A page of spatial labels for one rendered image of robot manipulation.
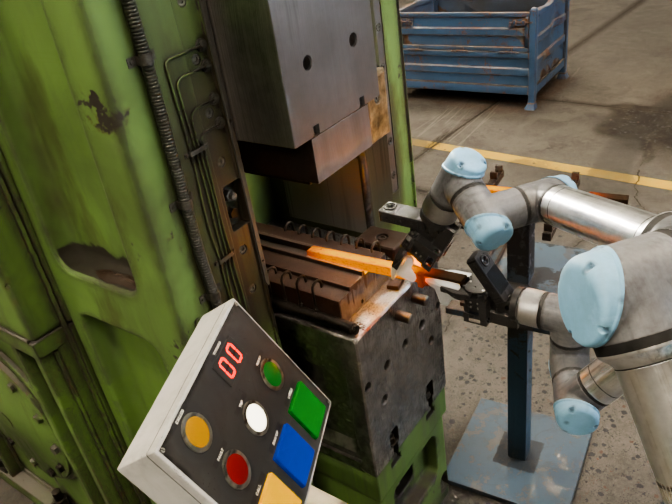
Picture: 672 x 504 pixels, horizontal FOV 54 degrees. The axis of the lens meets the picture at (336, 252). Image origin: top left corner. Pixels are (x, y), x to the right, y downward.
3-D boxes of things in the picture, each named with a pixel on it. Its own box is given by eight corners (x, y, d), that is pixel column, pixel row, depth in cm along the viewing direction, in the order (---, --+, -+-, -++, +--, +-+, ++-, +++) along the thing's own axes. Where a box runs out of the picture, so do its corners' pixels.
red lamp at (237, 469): (258, 471, 97) (252, 451, 95) (237, 495, 94) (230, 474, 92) (242, 463, 99) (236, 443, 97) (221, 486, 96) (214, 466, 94)
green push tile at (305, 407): (327, 407, 119) (300, 379, 117) (318, 438, 113) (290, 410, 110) (319, 410, 120) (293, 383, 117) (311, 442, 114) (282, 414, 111)
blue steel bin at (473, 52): (569, 76, 538) (573, -17, 501) (535, 111, 485) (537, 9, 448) (436, 69, 602) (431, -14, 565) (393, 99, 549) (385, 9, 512)
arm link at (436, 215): (421, 196, 129) (441, 178, 134) (413, 212, 132) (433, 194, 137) (453, 218, 127) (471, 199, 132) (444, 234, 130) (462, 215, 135)
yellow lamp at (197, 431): (219, 435, 94) (212, 414, 92) (196, 458, 91) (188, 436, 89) (204, 428, 96) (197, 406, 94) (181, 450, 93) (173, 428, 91)
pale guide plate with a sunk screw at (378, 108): (390, 131, 172) (384, 67, 163) (372, 145, 166) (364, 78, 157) (383, 130, 173) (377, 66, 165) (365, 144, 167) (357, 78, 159)
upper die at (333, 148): (372, 145, 144) (367, 103, 139) (318, 184, 131) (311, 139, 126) (233, 126, 167) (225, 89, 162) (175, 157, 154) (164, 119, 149)
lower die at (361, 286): (388, 279, 162) (384, 250, 158) (342, 325, 149) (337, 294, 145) (260, 245, 186) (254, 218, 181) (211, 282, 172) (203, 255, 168)
